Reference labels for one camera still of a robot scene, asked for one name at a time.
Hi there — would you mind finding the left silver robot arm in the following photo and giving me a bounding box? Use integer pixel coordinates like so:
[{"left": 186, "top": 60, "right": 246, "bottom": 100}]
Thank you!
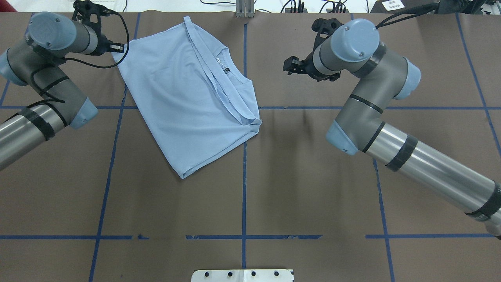
[{"left": 1, "top": 11, "right": 127, "bottom": 169}]

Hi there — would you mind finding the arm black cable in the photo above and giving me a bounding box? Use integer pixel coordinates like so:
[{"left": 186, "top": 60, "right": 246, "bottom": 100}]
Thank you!
[
  {"left": 29, "top": 10, "right": 130, "bottom": 106},
  {"left": 376, "top": 2, "right": 439, "bottom": 29}
]

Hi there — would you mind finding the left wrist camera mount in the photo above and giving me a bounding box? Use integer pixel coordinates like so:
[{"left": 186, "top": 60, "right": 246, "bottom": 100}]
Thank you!
[{"left": 71, "top": 0, "right": 119, "bottom": 34}]

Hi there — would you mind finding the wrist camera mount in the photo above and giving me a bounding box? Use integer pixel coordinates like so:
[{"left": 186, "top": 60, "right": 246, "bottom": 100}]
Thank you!
[
  {"left": 311, "top": 18, "right": 343, "bottom": 49},
  {"left": 71, "top": 0, "right": 119, "bottom": 34}
]

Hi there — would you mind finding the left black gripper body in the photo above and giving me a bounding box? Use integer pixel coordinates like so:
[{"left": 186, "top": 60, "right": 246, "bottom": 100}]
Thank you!
[{"left": 94, "top": 34, "right": 124, "bottom": 55}]

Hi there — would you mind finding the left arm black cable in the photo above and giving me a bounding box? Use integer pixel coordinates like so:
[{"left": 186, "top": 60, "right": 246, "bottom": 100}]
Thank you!
[{"left": 29, "top": 10, "right": 130, "bottom": 106}]

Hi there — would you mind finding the black box with label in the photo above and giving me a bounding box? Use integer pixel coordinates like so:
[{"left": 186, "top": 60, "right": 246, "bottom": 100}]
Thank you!
[{"left": 369, "top": 0, "right": 440, "bottom": 14}]

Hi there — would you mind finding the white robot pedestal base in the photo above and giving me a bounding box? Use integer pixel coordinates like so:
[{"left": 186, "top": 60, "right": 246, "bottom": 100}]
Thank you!
[{"left": 191, "top": 268, "right": 295, "bottom": 282}]

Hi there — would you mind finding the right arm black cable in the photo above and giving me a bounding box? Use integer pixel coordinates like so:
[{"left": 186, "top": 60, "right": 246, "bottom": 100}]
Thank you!
[{"left": 376, "top": 2, "right": 439, "bottom": 29}]

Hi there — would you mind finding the light blue t-shirt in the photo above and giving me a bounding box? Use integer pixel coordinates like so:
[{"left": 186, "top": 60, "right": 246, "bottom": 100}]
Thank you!
[{"left": 114, "top": 16, "right": 262, "bottom": 179}]

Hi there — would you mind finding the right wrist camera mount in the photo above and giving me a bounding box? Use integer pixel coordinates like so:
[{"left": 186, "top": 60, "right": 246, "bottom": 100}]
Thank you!
[{"left": 311, "top": 18, "right": 343, "bottom": 49}]

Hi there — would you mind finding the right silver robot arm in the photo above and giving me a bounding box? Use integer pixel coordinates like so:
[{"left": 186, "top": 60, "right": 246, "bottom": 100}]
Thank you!
[{"left": 283, "top": 18, "right": 501, "bottom": 239}]

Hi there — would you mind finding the aluminium frame post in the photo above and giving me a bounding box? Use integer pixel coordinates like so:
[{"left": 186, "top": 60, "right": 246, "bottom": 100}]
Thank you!
[{"left": 235, "top": 0, "right": 255, "bottom": 18}]

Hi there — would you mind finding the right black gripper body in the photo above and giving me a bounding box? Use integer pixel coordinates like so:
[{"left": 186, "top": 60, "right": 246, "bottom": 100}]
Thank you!
[{"left": 283, "top": 53, "right": 341, "bottom": 82}]

